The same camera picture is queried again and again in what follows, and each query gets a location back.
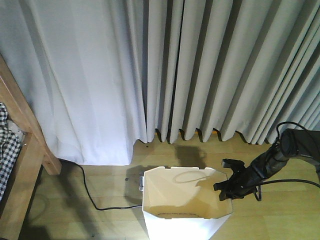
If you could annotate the white trash bin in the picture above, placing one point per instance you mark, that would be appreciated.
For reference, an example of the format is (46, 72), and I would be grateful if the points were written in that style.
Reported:
(180, 203)

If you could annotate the silver floor power socket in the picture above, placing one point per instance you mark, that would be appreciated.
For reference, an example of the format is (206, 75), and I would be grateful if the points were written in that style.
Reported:
(141, 183)

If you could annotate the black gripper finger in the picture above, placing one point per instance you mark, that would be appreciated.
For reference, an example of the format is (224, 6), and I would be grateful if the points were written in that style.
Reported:
(223, 195)
(220, 186)

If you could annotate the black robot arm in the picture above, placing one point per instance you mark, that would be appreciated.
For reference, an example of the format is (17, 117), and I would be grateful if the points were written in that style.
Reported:
(292, 144)

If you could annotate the black white checkered bedding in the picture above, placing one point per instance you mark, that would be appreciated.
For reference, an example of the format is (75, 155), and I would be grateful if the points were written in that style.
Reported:
(11, 137)

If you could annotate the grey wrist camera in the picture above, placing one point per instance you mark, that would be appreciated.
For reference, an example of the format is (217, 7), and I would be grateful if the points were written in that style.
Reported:
(233, 164)

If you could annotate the white pleated curtain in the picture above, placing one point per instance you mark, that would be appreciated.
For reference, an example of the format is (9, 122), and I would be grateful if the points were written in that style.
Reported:
(101, 74)

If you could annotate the wooden bed frame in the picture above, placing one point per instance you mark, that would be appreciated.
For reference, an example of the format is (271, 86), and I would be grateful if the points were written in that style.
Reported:
(34, 154)

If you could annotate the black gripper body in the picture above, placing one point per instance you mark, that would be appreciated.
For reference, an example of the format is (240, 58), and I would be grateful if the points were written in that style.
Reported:
(245, 182)

